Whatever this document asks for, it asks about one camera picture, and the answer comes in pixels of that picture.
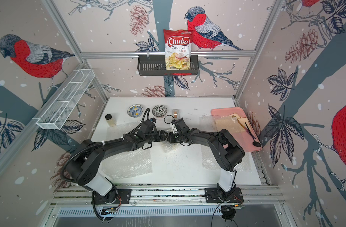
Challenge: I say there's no pink plastic tray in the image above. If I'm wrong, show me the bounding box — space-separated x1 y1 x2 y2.
211 107 262 152

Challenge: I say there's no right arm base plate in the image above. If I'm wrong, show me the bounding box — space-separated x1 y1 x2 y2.
204 187 244 204

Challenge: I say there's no red cassava chips bag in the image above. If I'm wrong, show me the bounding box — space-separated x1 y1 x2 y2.
164 29 193 71

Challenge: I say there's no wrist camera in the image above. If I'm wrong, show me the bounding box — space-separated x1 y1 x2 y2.
140 120 155 134
171 118 190 133

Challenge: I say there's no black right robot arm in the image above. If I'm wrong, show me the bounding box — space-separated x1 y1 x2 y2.
166 128 245 201

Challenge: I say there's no gold spoon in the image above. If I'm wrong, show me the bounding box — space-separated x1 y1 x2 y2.
231 114 249 132

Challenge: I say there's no white mesh wall shelf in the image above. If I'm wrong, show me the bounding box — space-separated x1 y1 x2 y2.
36 69 95 130

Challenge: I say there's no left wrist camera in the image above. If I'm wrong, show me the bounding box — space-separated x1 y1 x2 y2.
140 120 155 134

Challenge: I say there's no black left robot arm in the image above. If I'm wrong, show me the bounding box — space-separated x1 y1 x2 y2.
60 129 168 196

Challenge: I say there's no glass jar black lid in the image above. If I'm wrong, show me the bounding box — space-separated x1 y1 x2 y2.
105 113 116 127

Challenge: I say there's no horizontal aluminium frame bar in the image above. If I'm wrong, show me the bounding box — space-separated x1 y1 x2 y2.
80 50 256 60

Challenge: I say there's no black wire wall basket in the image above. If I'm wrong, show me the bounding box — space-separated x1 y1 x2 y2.
137 54 199 77

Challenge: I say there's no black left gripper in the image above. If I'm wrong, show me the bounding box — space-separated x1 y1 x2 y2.
145 130 169 144

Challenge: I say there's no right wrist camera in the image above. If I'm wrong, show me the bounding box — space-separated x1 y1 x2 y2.
171 118 190 133

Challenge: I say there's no bubble wrap sheet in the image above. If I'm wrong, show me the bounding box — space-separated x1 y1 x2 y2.
201 146 252 172
162 141 180 153
99 123 153 180

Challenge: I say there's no blue yellow patterned bowl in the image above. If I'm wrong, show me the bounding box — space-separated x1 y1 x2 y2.
127 105 144 118

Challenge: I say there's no pink floral leaf bowl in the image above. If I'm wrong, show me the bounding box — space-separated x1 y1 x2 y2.
152 105 168 118

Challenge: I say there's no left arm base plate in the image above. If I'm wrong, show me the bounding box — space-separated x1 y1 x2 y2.
91 189 132 205

